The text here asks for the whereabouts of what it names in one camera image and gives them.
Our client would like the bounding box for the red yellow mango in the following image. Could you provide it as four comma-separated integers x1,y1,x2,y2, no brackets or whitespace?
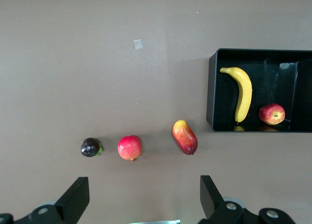
172,120,198,156

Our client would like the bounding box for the red pomegranate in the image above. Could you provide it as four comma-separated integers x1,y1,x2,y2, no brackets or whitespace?
117,135,142,163

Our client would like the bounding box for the yellow banana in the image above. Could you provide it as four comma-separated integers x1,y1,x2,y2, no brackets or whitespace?
219,66,253,123

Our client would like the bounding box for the red yellow apple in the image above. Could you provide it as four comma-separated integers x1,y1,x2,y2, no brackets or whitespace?
258,103,286,126

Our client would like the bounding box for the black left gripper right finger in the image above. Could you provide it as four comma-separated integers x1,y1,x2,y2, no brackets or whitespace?
198,175,296,224

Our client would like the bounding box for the black plastic box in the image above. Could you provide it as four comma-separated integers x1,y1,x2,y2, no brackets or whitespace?
206,47,312,133

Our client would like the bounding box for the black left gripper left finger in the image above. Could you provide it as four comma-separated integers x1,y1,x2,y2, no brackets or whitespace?
0,177,90,224

